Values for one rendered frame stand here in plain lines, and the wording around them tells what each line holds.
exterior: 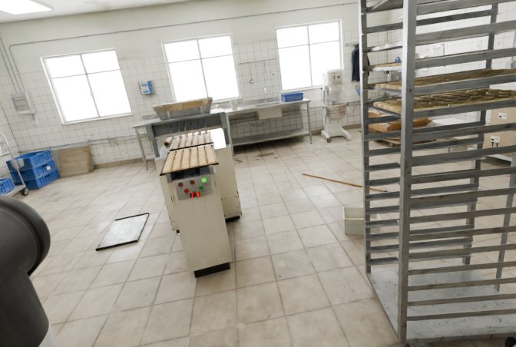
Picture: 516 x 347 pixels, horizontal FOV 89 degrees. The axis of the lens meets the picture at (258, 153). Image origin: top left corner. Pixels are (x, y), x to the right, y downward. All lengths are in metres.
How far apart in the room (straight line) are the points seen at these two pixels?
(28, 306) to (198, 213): 1.72
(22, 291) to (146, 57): 5.78
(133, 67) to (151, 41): 0.63
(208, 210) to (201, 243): 0.27
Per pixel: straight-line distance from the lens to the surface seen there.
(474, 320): 1.89
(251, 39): 5.87
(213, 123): 2.60
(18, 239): 0.34
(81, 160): 6.55
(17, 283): 0.34
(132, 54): 6.10
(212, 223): 2.06
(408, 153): 1.16
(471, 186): 1.95
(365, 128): 1.56
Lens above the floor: 1.45
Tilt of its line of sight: 16 degrees down
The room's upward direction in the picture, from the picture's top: 8 degrees counter-clockwise
